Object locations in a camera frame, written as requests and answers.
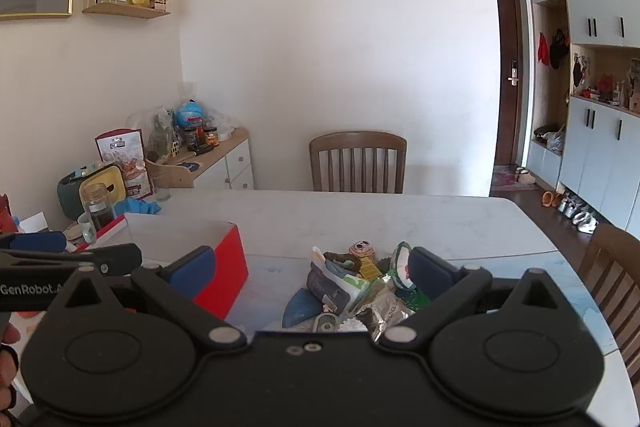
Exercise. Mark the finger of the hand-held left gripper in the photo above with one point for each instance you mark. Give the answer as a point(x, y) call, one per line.
point(40, 242)
point(120, 255)

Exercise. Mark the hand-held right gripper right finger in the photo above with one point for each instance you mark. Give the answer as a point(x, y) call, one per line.
point(430, 274)

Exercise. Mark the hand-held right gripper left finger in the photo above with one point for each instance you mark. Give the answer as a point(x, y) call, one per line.
point(192, 274)

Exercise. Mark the red cardboard box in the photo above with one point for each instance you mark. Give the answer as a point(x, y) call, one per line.
point(232, 274)

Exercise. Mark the silver foil packet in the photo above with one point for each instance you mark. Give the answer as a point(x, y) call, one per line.
point(385, 307)

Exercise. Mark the olive yellow cylinder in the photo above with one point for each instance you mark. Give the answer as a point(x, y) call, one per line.
point(342, 259)

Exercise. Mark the clear plastic packet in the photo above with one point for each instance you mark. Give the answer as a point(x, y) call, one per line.
point(354, 324)

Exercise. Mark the grey white tissue pack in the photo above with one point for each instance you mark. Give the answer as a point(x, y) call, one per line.
point(330, 287)

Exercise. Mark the correction tape dispenser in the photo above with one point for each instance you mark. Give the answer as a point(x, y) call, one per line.
point(327, 323)

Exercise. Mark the person's left hand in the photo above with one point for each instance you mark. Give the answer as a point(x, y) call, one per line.
point(7, 334)

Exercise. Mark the white paper sheet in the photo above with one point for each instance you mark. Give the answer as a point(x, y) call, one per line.
point(35, 223)

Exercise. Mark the mint green mug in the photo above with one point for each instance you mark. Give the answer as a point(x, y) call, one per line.
point(87, 232)

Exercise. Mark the blue gloves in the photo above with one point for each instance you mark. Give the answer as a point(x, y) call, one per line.
point(137, 207)

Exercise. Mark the glass jar dark liquid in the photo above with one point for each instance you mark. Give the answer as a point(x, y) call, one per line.
point(100, 207)

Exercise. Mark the green yellow tissue box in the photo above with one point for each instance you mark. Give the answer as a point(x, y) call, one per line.
point(70, 197)

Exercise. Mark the small yellow box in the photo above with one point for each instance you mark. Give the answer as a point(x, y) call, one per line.
point(370, 270)

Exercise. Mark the clear glass cup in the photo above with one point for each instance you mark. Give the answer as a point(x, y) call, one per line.
point(161, 187)

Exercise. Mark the red white printed bag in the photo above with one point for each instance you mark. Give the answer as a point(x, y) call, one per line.
point(122, 157)

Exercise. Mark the door mat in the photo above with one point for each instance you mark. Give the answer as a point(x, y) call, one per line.
point(505, 181)

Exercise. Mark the white wooden sideboard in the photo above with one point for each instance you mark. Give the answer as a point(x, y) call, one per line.
point(235, 162)

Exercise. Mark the glass bottle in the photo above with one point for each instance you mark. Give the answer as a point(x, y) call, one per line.
point(161, 132)

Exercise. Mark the dark lidded jar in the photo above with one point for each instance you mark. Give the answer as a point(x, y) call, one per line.
point(192, 137)

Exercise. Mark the orange label jar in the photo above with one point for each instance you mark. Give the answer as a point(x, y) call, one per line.
point(210, 136)

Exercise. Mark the orange slippers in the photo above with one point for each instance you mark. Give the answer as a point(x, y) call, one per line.
point(551, 199)

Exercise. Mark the wooden slat-back chair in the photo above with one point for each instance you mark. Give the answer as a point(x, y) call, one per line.
point(357, 147)
point(615, 267)

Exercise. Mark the blue globe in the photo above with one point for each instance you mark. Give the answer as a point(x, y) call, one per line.
point(189, 113)

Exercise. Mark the white shoes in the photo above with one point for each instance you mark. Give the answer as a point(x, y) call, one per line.
point(580, 217)

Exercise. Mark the plastic bag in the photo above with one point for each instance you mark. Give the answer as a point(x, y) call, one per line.
point(552, 139)

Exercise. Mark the red hanging item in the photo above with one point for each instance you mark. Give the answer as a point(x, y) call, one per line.
point(542, 49)

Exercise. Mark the black hanging bag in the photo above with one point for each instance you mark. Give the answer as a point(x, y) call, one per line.
point(559, 49)

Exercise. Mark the brown door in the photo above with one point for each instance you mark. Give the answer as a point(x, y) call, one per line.
point(507, 27)

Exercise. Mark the wooden wall shelf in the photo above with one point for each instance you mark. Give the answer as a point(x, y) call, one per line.
point(120, 10)

